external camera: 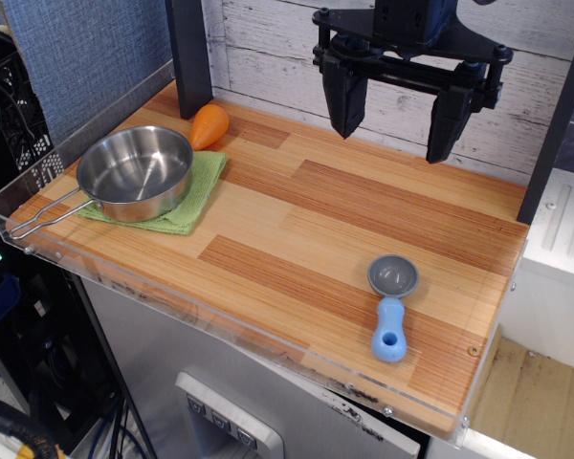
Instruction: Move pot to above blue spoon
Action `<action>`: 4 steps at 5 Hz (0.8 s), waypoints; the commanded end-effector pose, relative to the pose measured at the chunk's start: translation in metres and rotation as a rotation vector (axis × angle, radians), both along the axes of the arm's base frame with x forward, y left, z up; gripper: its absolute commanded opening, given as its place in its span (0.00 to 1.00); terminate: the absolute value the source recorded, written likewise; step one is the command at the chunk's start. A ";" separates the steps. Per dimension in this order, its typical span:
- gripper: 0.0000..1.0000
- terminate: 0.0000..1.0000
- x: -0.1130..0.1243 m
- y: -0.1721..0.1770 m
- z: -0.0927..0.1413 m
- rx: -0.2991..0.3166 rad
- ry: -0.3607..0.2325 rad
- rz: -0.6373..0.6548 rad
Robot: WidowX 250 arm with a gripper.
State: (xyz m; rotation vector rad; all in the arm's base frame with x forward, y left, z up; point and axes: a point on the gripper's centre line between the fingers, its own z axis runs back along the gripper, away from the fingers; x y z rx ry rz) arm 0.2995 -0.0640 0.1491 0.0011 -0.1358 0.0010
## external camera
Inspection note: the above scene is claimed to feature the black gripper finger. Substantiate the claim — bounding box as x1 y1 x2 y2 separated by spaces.
320 53 368 139
426 61 487 164

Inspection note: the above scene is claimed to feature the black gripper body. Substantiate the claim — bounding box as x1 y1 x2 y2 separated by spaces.
313 1 513 110

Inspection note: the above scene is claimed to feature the silver metal pan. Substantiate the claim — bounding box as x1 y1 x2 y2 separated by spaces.
9 126 194 240

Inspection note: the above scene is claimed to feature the blue grey toy spoon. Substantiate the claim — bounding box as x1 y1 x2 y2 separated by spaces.
367 254 419 362

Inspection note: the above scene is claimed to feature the orange toy carrot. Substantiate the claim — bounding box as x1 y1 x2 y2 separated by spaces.
188 103 230 151

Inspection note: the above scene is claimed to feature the green folded cloth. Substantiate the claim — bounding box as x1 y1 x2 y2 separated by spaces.
77 151 228 235

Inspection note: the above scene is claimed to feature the clear acrylic table guard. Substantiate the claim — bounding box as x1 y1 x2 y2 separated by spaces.
0 64 530 449

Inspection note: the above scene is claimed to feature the white side unit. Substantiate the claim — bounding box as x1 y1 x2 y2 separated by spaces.
498 169 574 367

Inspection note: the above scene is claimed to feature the black plastic crate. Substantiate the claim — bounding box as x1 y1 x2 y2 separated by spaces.
0 29 64 188

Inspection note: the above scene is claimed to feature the silver cabinet with buttons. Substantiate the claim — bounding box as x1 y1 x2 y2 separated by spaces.
82 280 429 458

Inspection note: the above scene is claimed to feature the black right frame post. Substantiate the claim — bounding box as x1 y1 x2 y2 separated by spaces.
517 55 574 225

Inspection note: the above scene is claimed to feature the black frame post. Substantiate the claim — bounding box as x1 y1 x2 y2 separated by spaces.
166 0 213 120
517 55 574 225

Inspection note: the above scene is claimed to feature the black left frame post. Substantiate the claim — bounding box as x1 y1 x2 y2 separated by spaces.
166 0 213 120

